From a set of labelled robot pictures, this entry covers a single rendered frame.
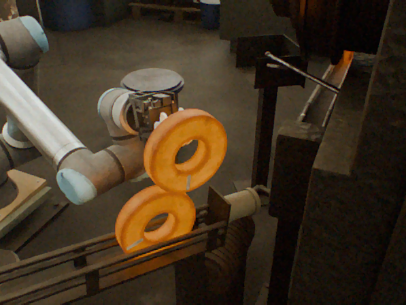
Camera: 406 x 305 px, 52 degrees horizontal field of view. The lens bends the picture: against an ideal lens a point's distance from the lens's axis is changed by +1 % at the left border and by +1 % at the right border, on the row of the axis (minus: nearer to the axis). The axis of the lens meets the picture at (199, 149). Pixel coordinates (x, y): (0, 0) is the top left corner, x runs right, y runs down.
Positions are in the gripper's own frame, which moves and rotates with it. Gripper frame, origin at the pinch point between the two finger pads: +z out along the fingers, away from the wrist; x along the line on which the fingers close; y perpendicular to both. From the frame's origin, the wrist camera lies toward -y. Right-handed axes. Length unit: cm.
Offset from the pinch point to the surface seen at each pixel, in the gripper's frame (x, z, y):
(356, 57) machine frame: 58, -13, 4
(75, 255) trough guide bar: -21.3, -8.4, -17.4
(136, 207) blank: -10.4, -2.0, -9.4
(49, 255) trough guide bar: -25.5, -7.8, -15.1
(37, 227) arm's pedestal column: -20, -114, -56
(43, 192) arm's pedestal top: -13, -120, -44
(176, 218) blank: -2.9, -3.2, -14.9
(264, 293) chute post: 42, -40, -78
